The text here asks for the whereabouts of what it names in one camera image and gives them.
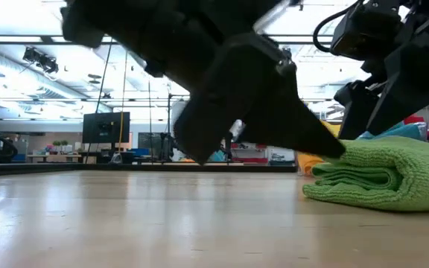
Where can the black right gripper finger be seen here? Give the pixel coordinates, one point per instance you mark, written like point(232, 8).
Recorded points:
point(358, 108)
point(415, 82)

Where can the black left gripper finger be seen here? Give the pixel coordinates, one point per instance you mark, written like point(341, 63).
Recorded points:
point(292, 130)
point(207, 123)

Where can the blue microfiber towel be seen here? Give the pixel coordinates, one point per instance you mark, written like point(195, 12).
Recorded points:
point(404, 132)

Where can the green microfiber towel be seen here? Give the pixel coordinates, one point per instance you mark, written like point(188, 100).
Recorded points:
point(386, 175)

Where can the clear plastic bin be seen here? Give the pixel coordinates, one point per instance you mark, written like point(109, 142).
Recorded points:
point(424, 130)

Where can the dark screen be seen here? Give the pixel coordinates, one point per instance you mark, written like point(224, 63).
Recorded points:
point(151, 140)

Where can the dark ceiling disc fixture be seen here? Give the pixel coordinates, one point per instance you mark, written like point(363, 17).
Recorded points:
point(94, 76)

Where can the black monitor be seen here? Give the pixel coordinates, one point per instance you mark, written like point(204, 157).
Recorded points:
point(104, 128)

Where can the small potted plant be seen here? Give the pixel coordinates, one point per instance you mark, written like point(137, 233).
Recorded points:
point(56, 145)
point(64, 144)

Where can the rig light bar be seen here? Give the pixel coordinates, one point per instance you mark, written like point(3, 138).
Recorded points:
point(13, 39)

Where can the long background table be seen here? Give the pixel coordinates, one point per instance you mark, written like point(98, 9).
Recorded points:
point(54, 158)

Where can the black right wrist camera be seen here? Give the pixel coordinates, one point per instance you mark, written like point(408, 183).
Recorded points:
point(363, 30)

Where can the black metal rig frame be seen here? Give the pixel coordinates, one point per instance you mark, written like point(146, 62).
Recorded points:
point(125, 167)

